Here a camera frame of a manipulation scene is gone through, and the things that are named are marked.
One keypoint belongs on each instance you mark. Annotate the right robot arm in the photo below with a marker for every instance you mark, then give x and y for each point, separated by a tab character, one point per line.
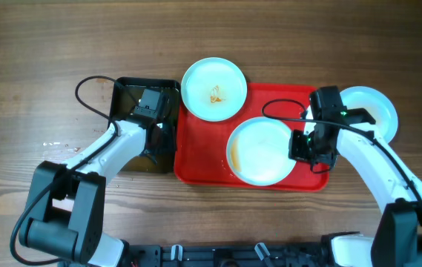
397	191

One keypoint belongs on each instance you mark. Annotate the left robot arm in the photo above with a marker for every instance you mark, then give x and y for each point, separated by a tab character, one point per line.
63	217

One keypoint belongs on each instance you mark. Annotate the black water tray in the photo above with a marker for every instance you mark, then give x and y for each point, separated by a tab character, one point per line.
126	96

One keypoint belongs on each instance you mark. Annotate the white plate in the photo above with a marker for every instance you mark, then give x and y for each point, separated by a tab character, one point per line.
257	151
214	89
377	104

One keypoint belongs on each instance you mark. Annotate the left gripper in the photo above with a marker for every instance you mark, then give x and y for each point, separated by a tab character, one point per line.
169	144

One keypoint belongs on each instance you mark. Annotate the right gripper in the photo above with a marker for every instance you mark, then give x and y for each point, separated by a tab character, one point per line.
296	150

